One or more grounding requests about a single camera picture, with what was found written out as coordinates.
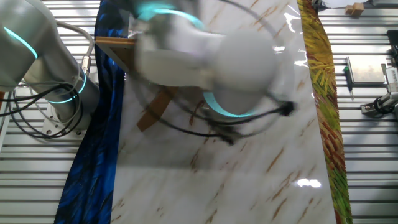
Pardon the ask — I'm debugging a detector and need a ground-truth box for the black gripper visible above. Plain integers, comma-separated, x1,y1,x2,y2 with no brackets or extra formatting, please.
213,119,245,146

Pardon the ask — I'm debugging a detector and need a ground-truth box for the yellow green painted cloth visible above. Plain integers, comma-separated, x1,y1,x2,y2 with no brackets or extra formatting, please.
297,0,354,224

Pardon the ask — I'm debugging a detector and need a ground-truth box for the wooden picture frame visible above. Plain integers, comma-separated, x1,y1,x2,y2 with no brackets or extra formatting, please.
95,36,180,133

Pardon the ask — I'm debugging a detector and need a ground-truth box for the blue painted cloth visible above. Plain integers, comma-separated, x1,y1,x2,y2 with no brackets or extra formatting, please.
53,0,131,224

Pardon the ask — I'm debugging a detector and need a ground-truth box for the silver ribbed camera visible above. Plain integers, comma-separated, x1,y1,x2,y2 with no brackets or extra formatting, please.
381,63,398,93

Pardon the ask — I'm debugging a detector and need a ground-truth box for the grey metal plate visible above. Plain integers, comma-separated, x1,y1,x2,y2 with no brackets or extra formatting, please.
346,55,387,86

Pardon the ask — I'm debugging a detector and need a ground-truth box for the white marble pattern mat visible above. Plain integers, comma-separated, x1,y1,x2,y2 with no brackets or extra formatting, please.
110,0,338,224

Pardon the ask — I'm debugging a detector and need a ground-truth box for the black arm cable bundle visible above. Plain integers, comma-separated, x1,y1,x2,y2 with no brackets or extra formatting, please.
0,82,296,147

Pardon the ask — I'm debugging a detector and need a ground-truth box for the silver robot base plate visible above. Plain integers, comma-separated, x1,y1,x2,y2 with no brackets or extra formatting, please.
42,102,94,141

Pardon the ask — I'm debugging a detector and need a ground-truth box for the small wooden block piece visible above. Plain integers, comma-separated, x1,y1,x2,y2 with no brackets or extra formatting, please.
344,2,365,18

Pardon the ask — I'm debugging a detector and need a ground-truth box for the black camera bracket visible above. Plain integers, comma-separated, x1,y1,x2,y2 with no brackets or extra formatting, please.
386,29,398,67

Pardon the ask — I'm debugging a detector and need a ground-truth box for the thick grey robot cable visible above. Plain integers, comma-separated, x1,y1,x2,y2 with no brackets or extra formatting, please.
54,20,96,76

